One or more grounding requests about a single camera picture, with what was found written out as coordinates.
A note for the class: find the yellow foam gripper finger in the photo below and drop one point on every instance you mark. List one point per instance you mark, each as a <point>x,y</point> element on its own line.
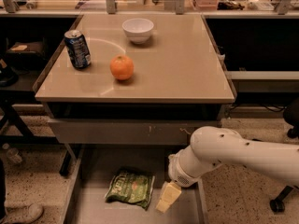
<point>169,194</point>

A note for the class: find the green jalapeno chip bag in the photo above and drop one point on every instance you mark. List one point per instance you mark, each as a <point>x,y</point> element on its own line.
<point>131,186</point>

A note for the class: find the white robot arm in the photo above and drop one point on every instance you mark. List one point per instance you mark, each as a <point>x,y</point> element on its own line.
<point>210,147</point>

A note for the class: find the open middle drawer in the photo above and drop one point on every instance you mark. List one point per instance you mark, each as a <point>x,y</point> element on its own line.
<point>95,168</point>

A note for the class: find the closed top drawer front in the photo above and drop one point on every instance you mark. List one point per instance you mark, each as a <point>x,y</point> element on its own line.
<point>126,131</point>

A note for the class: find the grey drawer cabinet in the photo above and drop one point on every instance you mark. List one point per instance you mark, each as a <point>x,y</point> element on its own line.
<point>177,73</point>

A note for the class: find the orange fruit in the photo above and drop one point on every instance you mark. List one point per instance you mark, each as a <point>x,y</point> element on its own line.
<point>122,67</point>

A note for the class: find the black office chair base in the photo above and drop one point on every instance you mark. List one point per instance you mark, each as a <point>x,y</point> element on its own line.
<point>291,116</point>

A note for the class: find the white sneaker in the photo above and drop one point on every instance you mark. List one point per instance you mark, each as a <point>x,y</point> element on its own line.
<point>25,215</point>

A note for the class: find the plastic bottle on floor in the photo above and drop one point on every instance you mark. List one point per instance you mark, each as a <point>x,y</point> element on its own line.
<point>12,153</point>

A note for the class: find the white bowl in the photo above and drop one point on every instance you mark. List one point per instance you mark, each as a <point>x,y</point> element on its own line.
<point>138,30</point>

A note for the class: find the blue soda can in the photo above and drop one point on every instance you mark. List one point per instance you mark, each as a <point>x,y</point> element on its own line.
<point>77,48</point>

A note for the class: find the black table leg frame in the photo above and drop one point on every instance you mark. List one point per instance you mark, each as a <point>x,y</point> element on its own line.
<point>7,100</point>

